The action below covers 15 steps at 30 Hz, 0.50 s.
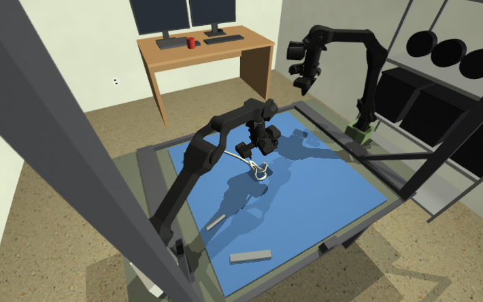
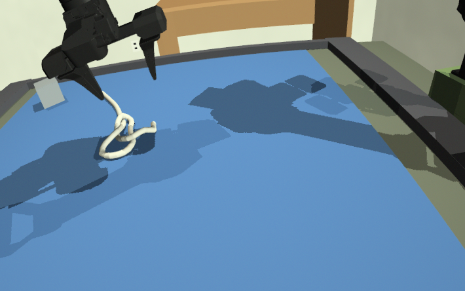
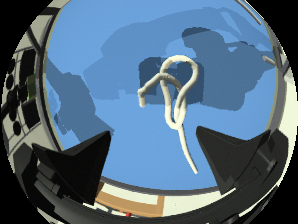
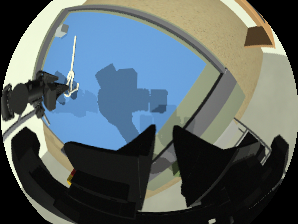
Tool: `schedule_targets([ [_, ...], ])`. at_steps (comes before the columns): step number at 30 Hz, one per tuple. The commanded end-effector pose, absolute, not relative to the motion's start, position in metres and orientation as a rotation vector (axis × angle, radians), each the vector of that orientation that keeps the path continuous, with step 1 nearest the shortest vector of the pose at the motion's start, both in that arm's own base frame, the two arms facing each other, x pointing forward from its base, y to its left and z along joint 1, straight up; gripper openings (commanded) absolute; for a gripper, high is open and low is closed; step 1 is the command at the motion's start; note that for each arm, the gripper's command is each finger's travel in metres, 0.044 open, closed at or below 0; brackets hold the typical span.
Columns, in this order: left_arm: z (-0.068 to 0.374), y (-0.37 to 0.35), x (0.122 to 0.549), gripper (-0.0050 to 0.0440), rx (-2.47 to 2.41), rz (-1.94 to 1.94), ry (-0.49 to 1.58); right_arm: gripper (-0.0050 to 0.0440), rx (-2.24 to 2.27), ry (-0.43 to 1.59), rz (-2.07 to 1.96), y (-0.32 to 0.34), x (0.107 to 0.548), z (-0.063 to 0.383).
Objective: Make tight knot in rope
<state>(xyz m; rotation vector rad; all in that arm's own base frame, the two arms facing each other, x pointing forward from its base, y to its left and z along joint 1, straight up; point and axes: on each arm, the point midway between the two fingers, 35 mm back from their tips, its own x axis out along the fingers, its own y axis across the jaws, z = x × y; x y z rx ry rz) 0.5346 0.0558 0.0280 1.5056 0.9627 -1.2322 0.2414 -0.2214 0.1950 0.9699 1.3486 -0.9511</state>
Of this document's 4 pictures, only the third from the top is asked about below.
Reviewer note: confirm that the blue mat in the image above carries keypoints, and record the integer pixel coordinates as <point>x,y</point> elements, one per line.
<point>102,52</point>

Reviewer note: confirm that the grey rectangular bar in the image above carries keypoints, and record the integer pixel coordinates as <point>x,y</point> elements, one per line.
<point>249,11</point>

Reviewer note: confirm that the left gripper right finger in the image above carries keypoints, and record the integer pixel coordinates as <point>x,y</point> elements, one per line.
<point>227,156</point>

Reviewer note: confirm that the silver metal pin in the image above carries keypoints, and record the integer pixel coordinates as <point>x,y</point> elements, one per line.
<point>268,60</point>

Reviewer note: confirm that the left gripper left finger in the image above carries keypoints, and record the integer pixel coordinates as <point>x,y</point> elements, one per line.
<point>80,166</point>

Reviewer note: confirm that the white rope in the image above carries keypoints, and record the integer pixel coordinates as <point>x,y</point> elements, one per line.
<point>181,103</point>

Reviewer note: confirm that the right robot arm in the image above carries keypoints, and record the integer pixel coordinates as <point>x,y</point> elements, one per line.
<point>12,102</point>

